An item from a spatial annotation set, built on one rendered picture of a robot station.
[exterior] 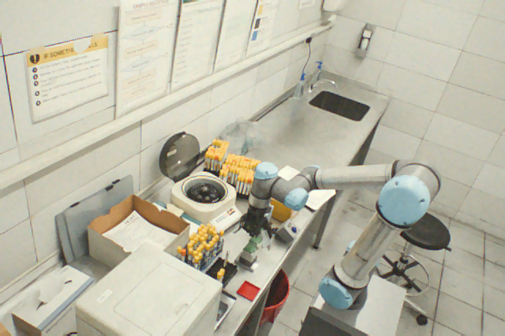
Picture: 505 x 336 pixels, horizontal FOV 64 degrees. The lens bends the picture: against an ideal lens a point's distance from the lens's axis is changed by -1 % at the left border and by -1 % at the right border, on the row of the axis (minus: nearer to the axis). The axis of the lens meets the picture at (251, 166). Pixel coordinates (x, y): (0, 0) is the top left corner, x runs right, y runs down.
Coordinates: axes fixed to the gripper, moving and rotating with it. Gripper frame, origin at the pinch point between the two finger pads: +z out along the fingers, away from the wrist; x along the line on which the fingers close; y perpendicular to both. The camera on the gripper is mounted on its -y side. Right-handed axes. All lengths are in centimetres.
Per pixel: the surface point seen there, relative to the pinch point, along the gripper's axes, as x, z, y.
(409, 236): 58, 35, -95
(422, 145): 50, 44, -240
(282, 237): 6.0, 9.1, -19.4
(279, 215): -0.5, 8.8, -31.2
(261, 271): 6.8, 11.9, 0.6
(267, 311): 9, 58, -20
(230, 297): 4.1, 7.8, 21.7
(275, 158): -24, 12, -80
